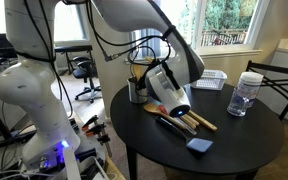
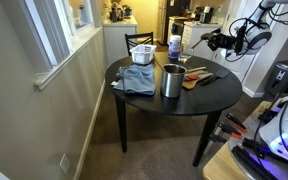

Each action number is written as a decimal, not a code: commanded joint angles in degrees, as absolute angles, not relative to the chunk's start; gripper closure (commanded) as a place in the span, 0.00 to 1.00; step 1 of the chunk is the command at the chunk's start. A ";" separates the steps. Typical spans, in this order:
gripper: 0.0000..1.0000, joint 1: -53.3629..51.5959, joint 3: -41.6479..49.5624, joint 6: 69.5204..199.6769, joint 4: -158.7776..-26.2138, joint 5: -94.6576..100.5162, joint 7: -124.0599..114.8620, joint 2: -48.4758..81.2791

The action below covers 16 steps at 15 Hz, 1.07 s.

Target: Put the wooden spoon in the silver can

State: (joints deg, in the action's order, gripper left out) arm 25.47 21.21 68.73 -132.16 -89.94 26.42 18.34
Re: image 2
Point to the kitchen stove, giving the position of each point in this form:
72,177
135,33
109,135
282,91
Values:
175,28

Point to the white kitchen cabinet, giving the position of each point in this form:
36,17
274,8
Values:
197,36

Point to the orange tipped black clamp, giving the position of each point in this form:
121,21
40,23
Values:
230,130
236,121

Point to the metal robot mounting plate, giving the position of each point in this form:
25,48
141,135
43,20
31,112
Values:
277,168

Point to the white counter cabinet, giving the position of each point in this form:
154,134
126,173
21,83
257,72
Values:
117,43

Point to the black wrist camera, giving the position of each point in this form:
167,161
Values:
240,38

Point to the red silicone spatula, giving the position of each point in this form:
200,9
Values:
192,77

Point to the silver metal can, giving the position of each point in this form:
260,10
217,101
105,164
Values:
172,85

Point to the stainless refrigerator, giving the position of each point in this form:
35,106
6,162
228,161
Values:
161,23

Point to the round black table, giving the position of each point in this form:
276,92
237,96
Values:
197,100

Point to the flat wooden spatula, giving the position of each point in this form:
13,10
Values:
192,84

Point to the black silver coffee machine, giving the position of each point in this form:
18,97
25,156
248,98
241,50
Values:
205,14

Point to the white wall outlet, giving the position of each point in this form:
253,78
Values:
64,163

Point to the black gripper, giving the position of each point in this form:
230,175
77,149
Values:
225,41

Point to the white window frame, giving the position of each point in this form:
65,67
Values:
50,40

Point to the wooden spoon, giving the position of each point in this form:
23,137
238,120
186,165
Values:
197,43

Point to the black coffee maker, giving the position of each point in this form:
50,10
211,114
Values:
114,14

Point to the blue cloth towel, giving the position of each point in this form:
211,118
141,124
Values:
137,80

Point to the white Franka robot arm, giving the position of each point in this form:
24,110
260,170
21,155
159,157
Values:
259,36

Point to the clear glass mug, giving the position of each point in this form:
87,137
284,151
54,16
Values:
185,54

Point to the white plastic basket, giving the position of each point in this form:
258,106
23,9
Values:
142,55

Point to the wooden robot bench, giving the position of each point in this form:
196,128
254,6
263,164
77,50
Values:
220,166

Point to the long wooden utensil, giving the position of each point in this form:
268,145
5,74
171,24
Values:
197,69

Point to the white wipes canister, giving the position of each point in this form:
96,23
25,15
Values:
174,46

